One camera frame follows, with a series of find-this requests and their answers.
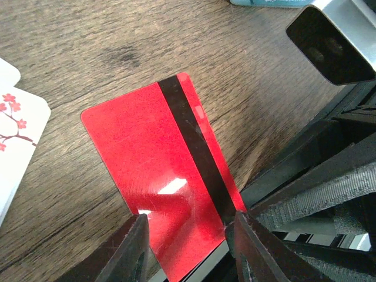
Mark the red card magnetic stripe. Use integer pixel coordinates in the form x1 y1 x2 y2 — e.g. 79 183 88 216
81 72 245 281

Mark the white blossom card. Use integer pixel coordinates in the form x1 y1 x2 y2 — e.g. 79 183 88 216
1 59 51 221

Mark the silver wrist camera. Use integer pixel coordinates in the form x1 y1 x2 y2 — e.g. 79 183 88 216
286 0 375 85

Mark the teal card holder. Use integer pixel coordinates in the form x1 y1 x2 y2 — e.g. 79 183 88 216
230 0 312 8

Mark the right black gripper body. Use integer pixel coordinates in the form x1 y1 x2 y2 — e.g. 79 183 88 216
243 82 375 281

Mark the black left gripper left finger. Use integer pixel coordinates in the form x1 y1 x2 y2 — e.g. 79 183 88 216
56 214 150 281

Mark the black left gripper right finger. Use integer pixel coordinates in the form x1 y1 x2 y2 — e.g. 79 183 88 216
231 211 331 281

